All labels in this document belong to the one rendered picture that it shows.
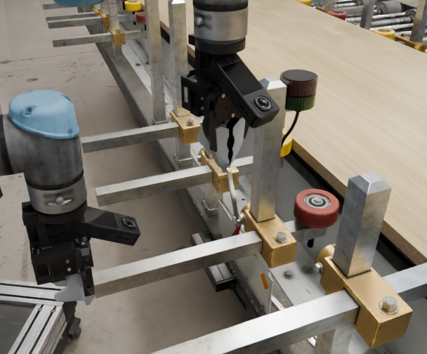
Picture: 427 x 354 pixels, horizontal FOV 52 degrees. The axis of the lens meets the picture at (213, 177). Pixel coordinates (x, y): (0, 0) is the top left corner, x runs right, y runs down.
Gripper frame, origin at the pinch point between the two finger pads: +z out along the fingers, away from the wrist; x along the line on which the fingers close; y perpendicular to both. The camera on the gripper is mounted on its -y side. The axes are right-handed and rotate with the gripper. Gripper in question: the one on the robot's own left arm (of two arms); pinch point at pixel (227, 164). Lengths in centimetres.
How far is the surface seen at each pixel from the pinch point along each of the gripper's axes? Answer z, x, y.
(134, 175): 101, -63, 145
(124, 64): 31, -58, 132
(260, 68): 11, -59, 49
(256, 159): 1.5, -6.5, -0.3
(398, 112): 11, -63, 3
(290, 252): 16.3, -6.2, -9.9
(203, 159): 15.6, -14.4, 23.8
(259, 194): 7.9, -5.9, -2.0
